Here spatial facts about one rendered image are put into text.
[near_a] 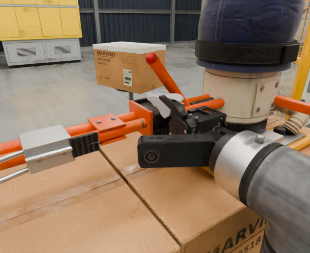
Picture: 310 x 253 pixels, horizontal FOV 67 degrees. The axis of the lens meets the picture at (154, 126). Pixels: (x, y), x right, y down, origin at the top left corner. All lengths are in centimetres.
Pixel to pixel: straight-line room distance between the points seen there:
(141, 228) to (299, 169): 25
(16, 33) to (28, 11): 64
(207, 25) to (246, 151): 33
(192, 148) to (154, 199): 16
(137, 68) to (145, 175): 168
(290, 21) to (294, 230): 40
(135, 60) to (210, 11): 163
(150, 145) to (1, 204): 32
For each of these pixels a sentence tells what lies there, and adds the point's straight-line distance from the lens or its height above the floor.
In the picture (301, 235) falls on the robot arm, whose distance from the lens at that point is 29.
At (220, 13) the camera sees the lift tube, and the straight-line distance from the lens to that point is 53.
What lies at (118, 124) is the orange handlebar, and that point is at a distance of 42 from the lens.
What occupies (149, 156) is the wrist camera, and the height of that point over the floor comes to 107.
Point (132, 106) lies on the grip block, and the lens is 48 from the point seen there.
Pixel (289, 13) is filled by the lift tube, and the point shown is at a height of 126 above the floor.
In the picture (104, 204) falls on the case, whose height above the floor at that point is 94.
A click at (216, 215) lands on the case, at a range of 45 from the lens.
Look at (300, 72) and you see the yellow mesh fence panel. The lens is 185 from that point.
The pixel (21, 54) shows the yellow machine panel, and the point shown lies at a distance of 771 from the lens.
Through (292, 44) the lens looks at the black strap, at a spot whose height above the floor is 121.
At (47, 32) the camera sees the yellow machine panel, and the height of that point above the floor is 90.
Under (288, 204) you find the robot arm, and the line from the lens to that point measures 28.
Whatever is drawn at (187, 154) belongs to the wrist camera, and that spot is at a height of 107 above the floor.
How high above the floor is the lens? 126
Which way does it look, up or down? 25 degrees down
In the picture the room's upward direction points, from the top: straight up
